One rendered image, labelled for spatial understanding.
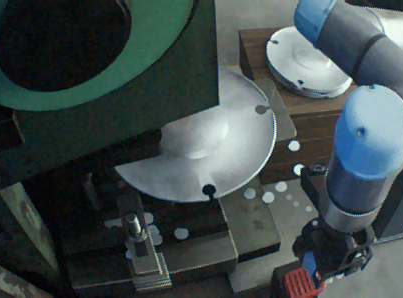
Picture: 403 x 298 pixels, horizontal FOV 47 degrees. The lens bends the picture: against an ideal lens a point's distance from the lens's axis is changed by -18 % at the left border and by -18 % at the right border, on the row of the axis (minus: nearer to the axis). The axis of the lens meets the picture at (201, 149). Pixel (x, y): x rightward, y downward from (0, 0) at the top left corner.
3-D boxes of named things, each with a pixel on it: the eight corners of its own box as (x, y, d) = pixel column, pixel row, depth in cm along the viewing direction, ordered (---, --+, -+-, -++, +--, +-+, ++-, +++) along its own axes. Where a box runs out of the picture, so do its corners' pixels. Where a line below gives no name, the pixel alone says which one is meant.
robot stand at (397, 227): (401, 193, 170) (435, 118, 134) (409, 236, 160) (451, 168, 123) (361, 201, 170) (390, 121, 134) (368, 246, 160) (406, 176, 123)
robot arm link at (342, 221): (314, 162, 51) (376, 143, 52) (308, 187, 54) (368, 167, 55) (338, 226, 46) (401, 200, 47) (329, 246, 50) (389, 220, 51)
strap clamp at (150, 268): (148, 205, 94) (139, 172, 85) (172, 287, 84) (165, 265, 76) (115, 212, 93) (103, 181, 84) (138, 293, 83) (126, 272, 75)
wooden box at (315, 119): (335, 87, 200) (343, 26, 172) (363, 166, 178) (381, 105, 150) (239, 95, 199) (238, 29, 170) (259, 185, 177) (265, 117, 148)
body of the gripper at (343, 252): (312, 292, 59) (333, 255, 49) (295, 238, 64) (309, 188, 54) (363, 271, 60) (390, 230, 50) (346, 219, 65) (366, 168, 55)
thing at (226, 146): (122, 220, 83) (121, 217, 83) (96, 87, 100) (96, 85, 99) (298, 175, 87) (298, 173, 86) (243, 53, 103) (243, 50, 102)
